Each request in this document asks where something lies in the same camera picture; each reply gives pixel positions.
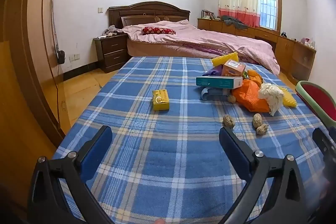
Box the wooden wardrobe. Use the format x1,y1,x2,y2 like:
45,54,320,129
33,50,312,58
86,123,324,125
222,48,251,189
0,0,66,224

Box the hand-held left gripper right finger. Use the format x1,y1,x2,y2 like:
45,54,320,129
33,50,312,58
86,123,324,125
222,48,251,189
219,126,319,224

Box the red floral pillow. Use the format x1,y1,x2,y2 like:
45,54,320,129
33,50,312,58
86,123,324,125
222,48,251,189
142,26,176,35

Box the yellow corn toy back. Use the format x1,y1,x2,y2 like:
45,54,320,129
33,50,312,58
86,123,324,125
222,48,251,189
211,51,239,66

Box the watermelon-shaped red bin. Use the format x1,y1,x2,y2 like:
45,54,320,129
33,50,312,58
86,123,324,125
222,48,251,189
295,81,336,128

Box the teal and white box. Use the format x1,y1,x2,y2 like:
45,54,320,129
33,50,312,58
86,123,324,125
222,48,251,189
196,76,243,90

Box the white crumpled tissue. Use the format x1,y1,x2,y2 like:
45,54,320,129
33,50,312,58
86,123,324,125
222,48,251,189
259,83,284,116

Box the orange cardboard box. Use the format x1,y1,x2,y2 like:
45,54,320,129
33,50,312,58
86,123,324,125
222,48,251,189
222,59,246,77

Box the black power adapter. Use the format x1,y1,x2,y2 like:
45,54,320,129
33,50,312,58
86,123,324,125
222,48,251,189
56,49,66,65

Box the pink quilt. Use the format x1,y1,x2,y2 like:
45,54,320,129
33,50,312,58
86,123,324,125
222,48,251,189
122,20,280,75

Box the purple eggplant toy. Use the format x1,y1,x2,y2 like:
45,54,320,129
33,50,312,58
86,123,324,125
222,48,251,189
202,65,225,77

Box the pink bottles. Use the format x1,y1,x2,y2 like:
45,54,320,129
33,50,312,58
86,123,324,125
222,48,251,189
301,37,315,48

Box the orange plastic bag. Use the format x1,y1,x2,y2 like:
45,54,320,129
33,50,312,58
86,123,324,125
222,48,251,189
231,79,271,112

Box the yellow corn toy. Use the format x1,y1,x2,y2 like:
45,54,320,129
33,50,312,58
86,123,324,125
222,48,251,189
211,51,239,66
278,86,298,108

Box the grey cloth pile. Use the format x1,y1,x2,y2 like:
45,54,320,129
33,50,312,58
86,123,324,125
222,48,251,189
96,25,124,39

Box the blue plaid blanket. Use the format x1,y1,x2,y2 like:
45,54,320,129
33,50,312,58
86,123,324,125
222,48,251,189
52,56,336,224

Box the yellow cardboard box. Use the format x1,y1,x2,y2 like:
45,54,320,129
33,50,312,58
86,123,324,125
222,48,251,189
152,89,170,111

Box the barred window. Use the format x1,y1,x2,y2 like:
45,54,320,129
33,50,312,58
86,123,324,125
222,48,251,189
259,0,282,31

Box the dark wooden nightstand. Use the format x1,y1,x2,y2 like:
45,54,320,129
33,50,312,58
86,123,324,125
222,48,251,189
92,34,130,73

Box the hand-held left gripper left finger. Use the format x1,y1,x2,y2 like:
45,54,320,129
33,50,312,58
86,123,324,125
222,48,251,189
27,125,116,224

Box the black cable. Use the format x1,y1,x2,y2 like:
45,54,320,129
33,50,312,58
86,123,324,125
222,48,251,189
42,0,63,130

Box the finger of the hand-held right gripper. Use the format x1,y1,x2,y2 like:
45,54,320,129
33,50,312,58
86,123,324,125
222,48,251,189
312,127,336,161

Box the long wooden cabinet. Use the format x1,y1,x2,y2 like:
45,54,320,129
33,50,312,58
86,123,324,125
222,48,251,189
197,18,317,83

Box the yellow corn toy right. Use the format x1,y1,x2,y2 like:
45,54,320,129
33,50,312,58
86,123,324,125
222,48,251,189
278,86,298,108

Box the grey clothes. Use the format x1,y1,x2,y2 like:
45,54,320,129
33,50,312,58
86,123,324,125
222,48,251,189
220,15,248,30

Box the blue strip with grey tape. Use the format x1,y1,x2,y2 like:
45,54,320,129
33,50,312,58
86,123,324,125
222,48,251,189
200,88,231,101

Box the wooden bed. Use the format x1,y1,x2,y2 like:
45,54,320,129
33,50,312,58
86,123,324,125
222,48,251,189
108,1,280,75

